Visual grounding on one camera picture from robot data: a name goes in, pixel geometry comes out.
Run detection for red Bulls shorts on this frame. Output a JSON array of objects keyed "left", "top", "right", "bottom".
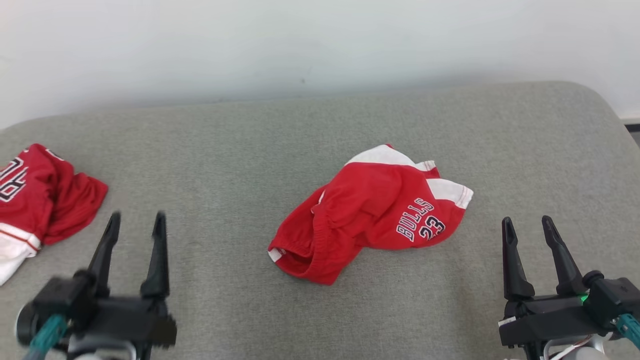
[{"left": 267, "top": 144, "right": 474, "bottom": 286}]

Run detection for red Bulls jersey white sleeves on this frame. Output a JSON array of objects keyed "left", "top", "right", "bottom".
[{"left": 0, "top": 143, "right": 109, "bottom": 287}]

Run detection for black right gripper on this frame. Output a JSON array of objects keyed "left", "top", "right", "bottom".
[{"left": 498, "top": 215, "right": 608, "bottom": 360}]

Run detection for teal right camera cable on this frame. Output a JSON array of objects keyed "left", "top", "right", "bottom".
[{"left": 614, "top": 313, "right": 640, "bottom": 351}]

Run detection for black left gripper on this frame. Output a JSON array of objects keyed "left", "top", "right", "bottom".
[{"left": 75, "top": 211, "right": 178, "bottom": 360}]

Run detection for grey fabric sofa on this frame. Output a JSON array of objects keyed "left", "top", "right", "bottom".
[{"left": 0, "top": 81, "right": 640, "bottom": 360}]

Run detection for teal left camera cable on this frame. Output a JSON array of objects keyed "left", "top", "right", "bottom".
[{"left": 22, "top": 314, "right": 69, "bottom": 360}]

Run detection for teal camera cable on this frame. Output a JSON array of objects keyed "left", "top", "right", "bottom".
[
  {"left": 614, "top": 313, "right": 640, "bottom": 351},
  {"left": 22, "top": 314, "right": 69, "bottom": 360}
]

